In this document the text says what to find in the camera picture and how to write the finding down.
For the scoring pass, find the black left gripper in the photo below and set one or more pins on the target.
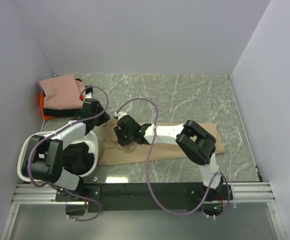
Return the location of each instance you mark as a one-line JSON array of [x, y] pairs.
[[105, 117]]

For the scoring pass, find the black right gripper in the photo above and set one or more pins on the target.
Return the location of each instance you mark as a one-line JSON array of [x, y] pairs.
[[121, 140]]

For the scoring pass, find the beige t shirt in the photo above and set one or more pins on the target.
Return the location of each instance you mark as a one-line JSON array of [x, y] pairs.
[[112, 154]]

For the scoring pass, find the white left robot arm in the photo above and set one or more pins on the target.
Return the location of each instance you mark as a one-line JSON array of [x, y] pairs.
[[42, 156]]

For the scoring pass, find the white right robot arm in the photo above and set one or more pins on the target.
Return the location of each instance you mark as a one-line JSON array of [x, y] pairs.
[[196, 143]]

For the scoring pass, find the folded black t shirt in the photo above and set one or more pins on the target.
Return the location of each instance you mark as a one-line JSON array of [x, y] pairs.
[[65, 113]]

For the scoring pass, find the white plastic laundry basket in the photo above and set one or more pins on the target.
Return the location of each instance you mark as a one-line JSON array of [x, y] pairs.
[[91, 140]]

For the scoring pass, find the folded pink t shirt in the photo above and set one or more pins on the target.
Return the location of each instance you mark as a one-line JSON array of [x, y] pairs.
[[62, 92]]

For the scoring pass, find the folded orange t shirt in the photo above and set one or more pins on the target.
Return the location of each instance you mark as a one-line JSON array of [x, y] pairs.
[[41, 104]]

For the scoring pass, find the black clothes in basket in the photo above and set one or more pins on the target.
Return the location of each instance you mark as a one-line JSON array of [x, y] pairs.
[[76, 158]]

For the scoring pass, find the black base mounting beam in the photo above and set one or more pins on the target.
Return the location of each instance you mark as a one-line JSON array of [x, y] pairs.
[[136, 196]]

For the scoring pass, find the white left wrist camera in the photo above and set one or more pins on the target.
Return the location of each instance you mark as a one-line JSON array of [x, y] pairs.
[[86, 96]]

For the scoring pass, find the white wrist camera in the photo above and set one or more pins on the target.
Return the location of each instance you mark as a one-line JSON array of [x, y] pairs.
[[119, 115], [86, 96]]

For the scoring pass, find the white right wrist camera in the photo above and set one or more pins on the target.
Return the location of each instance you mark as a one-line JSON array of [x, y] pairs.
[[119, 115]]

